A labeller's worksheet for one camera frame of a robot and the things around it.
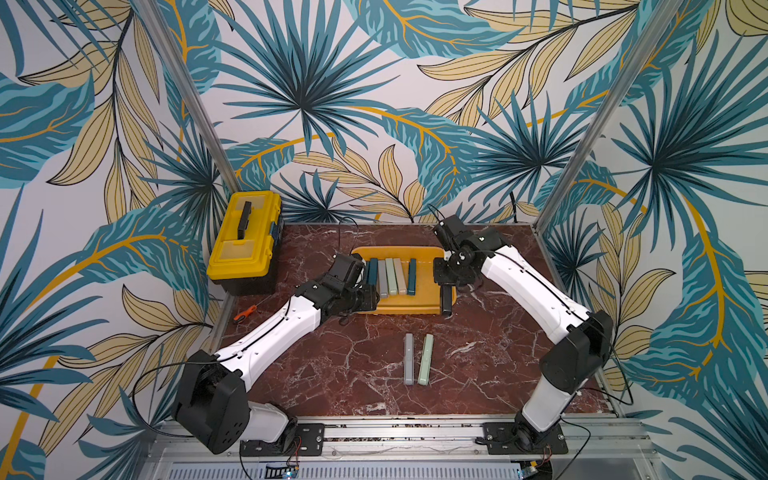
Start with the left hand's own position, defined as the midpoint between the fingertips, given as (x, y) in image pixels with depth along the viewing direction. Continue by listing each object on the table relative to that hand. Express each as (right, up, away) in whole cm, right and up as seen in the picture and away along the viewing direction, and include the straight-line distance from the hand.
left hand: (372, 301), depth 81 cm
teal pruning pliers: (+13, +5, +19) cm, 24 cm away
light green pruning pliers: (+6, +6, +19) cm, 21 cm away
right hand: (+19, +6, 0) cm, 20 cm away
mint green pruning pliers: (+15, -17, +2) cm, 23 cm away
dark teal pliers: (-1, +7, +21) cm, 22 cm away
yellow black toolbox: (-38, +12, +6) cm, 40 cm away
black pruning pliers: (+20, +1, -3) cm, 20 cm away
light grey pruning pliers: (+10, -16, +2) cm, 20 cm away
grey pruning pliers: (+3, +4, +19) cm, 19 cm away
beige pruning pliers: (+8, +5, +19) cm, 22 cm away
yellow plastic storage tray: (+17, -2, +16) cm, 23 cm away
